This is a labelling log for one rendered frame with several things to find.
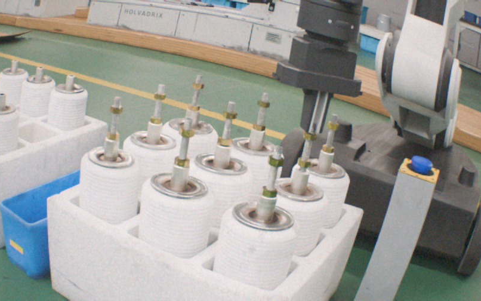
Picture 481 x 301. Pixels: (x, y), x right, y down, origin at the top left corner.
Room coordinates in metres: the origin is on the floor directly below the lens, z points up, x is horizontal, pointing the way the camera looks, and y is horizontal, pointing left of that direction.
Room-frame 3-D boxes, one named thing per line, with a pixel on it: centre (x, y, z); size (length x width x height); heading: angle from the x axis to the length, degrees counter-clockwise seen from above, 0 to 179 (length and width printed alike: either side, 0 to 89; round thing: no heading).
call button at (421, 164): (0.79, -0.27, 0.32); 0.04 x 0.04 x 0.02
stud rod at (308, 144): (0.78, -0.09, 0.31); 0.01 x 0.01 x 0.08
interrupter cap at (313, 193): (0.78, -0.09, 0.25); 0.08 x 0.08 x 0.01
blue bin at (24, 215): (0.87, 0.30, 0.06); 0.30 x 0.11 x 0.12; 157
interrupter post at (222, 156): (0.83, 0.02, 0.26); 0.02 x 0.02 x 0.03
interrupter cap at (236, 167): (0.83, 0.02, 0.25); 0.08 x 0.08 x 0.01
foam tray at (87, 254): (0.83, 0.02, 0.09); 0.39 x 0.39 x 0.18; 68
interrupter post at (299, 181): (0.78, -0.09, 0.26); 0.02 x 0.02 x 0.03
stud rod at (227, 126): (0.83, 0.02, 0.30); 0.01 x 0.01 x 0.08
